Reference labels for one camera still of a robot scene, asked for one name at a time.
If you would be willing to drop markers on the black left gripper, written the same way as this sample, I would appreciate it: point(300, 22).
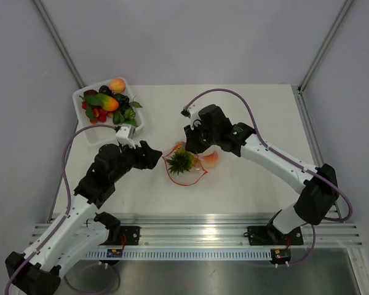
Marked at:
point(147, 158)

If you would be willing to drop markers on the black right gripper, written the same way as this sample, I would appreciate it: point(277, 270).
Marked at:
point(192, 144)

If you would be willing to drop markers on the peach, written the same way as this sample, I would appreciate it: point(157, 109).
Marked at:
point(117, 85)
point(209, 160)

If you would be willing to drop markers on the orange spiky pineapple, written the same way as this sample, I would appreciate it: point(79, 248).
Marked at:
point(181, 161)

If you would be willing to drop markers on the clear zip bag orange zipper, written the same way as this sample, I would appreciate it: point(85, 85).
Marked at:
point(188, 178)

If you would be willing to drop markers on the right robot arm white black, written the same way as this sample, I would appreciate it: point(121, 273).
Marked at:
point(315, 185)

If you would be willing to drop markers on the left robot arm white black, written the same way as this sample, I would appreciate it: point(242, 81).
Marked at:
point(80, 228)

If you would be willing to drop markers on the white perforated plastic basket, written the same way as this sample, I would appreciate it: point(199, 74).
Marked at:
point(132, 115)

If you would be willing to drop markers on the dark grape bunch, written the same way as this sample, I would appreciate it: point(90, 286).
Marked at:
point(123, 100)

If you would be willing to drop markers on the red strawberries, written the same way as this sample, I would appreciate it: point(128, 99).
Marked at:
point(94, 113)

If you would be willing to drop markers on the green orange mango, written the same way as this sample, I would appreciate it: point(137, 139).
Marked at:
point(106, 102)

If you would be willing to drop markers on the large green leaf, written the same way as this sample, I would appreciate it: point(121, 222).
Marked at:
point(92, 100)

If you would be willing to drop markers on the peach at basket back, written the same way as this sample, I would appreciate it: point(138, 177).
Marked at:
point(117, 85)

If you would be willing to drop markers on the dark plum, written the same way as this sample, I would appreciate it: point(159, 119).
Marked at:
point(104, 89)

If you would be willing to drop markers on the left controller board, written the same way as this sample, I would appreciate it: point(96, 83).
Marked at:
point(114, 253)

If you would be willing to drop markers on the controller board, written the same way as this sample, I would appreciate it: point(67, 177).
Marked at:
point(281, 256)
point(114, 253)

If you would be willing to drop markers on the right controller board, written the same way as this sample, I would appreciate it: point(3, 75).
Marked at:
point(281, 256)

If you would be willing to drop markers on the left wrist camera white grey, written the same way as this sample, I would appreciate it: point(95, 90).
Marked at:
point(124, 135)

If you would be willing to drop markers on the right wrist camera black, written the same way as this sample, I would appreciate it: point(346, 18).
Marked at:
point(190, 111)

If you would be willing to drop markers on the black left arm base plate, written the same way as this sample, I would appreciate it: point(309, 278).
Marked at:
point(129, 235)

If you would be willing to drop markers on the aluminium rail at table edge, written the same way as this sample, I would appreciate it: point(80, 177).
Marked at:
point(224, 231)

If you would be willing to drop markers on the white slotted cable duct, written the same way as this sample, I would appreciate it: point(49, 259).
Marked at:
point(211, 254)

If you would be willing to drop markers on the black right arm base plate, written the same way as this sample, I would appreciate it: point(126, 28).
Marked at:
point(269, 236)

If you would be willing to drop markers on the right corner aluminium post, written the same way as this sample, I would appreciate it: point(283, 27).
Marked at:
point(327, 42)

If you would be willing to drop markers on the corner aluminium post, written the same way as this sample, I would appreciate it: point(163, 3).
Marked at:
point(54, 34)
point(327, 42)

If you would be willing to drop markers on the left corner aluminium post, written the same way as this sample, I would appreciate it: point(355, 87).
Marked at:
point(54, 34)

